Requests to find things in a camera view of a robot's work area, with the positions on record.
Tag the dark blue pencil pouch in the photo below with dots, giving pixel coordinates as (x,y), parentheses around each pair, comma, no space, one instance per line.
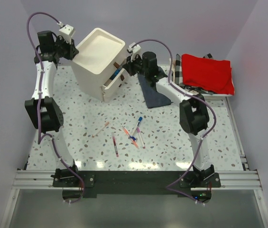
(153,98)

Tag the blue patterned tape roll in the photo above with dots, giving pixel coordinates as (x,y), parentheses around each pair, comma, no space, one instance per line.
(115,73)

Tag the pink-capped white marker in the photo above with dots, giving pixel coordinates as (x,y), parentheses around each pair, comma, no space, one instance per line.
(140,137)

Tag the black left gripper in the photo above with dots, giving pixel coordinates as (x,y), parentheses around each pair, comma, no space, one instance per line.
(74,51)

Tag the black white checkered cloth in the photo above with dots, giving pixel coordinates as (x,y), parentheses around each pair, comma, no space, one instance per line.
(177,70)

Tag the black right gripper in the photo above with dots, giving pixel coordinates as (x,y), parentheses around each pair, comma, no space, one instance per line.
(128,66)

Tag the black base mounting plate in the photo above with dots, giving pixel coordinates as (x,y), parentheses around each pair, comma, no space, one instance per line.
(91,184)

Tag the red pen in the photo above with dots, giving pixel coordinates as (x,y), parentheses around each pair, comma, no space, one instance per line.
(115,144)

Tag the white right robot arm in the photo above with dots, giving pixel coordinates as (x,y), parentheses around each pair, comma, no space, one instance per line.
(193,112)

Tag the aluminium frame rail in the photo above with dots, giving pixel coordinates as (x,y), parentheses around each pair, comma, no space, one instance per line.
(238,203)

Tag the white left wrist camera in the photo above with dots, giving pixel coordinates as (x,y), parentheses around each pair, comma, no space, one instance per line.
(66,31)

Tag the blue-capped white marker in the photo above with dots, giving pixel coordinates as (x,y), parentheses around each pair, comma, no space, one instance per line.
(135,127)

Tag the white cloth basket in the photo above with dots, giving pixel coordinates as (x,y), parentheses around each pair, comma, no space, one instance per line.
(195,91)

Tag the red folded cloth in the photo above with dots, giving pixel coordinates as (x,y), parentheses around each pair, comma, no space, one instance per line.
(209,74)

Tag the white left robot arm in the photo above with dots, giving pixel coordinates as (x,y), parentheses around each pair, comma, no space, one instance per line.
(45,114)

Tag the orange marker pen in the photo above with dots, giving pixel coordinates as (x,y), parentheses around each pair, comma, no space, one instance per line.
(128,135)

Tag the cream drawer organizer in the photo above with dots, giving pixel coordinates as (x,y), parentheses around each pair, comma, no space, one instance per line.
(100,54)

